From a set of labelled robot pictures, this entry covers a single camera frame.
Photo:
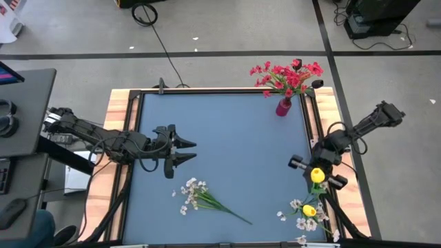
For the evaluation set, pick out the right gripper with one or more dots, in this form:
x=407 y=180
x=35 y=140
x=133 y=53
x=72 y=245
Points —
x=322 y=160

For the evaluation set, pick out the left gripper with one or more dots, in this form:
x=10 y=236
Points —
x=165 y=151

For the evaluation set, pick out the yellow tulip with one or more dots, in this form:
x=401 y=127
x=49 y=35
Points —
x=317 y=175
x=309 y=210

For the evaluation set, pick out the white flower bunch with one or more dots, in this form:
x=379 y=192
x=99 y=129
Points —
x=300 y=223
x=210 y=203

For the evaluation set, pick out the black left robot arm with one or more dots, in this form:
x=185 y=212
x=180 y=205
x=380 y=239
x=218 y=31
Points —
x=113 y=143

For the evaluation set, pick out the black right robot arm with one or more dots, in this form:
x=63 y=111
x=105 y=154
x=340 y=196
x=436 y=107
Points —
x=365 y=127

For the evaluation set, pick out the red glass vase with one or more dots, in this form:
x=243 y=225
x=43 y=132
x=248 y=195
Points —
x=283 y=108

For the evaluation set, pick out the grey mounting plate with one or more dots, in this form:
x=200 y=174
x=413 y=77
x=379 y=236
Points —
x=314 y=143

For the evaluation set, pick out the black support strut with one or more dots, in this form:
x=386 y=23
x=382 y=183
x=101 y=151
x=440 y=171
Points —
x=344 y=220
x=110 y=213

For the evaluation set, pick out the black clamp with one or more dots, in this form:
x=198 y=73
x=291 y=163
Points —
x=161 y=86

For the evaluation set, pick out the wooden table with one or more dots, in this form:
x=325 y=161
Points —
x=113 y=113

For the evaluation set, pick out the black oval knob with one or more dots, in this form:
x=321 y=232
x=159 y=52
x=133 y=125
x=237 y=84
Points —
x=317 y=83
x=299 y=65

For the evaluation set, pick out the white box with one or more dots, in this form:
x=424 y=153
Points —
x=77 y=175

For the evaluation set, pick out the black bar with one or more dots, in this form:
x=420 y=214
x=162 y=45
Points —
x=65 y=156

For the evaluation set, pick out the black power brick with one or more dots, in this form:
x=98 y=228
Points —
x=62 y=139

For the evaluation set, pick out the person's shoe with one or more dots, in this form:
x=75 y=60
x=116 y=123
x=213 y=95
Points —
x=65 y=236

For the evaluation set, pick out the person's leg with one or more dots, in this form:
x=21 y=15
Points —
x=46 y=227

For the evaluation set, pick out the grey desk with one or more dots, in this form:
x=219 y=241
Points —
x=31 y=113

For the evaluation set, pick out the black equipment cart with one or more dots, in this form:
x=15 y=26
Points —
x=379 y=13

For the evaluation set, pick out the black headphones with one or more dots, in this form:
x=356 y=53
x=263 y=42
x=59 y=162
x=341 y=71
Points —
x=7 y=129

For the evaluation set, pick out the black keyboard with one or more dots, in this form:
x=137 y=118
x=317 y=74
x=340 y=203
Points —
x=4 y=175

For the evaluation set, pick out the black computer mouse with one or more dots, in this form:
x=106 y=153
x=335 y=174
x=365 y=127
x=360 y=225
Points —
x=12 y=213

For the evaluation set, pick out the computer monitor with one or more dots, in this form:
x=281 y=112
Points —
x=8 y=77

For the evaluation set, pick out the black table frame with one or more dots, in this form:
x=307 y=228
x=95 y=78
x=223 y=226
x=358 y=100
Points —
x=224 y=92

